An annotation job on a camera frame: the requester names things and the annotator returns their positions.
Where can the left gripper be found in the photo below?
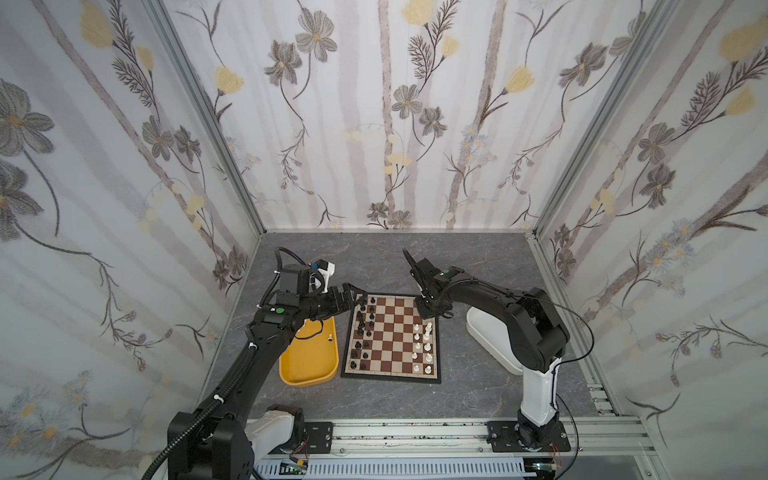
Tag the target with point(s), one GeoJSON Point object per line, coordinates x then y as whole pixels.
{"type": "Point", "coordinates": [330, 302]}

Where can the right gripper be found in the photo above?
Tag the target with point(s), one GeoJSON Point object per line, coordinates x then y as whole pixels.
{"type": "Point", "coordinates": [429, 288]}

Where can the brown folding chess board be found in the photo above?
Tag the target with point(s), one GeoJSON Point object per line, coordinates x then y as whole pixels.
{"type": "Point", "coordinates": [389, 340]}

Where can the yellow plastic tray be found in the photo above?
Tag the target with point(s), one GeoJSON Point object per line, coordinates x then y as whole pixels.
{"type": "Point", "coordinates": [311, 359]}

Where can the white plastic tray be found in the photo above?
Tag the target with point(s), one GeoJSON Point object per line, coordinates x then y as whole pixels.
{"type": "Point", "coordinates": [491, 334]}

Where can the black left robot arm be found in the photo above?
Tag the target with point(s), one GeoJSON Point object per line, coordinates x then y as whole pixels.
{"type": "Point", "coordinates": [211, 442]}

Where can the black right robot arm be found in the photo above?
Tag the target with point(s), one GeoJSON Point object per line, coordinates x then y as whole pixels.
{"type": "Point", "coordinates": [534, 330]}

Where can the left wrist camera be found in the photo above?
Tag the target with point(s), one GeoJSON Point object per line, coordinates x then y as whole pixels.
{"type": "Point", "coordinates": [326, 270]}

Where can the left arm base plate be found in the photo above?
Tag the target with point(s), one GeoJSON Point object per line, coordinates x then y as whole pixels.
{"type": "Point", "coordinates": [317, 439]}

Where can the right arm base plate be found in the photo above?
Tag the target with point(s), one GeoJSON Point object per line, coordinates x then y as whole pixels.
{"type": "Point", "coordinates": [513, 437]}

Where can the white slotted cable duct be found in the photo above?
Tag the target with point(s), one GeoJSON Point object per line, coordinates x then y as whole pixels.
{"type": "Point", "coordinates": [396, 468]}

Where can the aluminium mounting rail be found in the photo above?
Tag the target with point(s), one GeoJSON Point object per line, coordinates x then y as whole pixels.
{"type": "Point", "coordinates": [466, 437]}

